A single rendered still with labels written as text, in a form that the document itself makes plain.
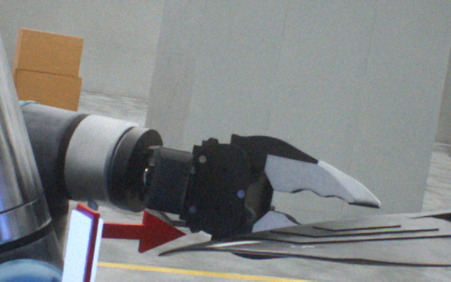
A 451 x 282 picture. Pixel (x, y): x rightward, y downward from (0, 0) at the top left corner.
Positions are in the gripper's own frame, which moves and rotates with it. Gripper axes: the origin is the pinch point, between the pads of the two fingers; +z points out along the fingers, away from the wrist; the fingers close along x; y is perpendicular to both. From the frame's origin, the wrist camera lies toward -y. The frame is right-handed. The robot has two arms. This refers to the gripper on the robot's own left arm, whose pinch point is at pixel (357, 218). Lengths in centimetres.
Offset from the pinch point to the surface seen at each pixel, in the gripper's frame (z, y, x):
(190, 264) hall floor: -190, 462, 70
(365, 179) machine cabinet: -131, 639, 0
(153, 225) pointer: -7.0, -20.8, 1.8
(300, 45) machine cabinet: -187, 586, -88
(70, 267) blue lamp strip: -10.0, -23.9, 4.8
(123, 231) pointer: -8.1, -22.2, 2.4
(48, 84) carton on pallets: -438, 666, -28
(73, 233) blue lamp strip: -10.1, -24.0, 2.9
